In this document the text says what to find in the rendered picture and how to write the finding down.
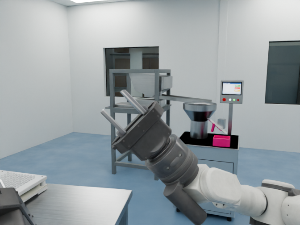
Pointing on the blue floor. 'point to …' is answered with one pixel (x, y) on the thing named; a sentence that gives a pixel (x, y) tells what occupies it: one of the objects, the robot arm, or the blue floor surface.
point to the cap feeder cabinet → (214, 162)
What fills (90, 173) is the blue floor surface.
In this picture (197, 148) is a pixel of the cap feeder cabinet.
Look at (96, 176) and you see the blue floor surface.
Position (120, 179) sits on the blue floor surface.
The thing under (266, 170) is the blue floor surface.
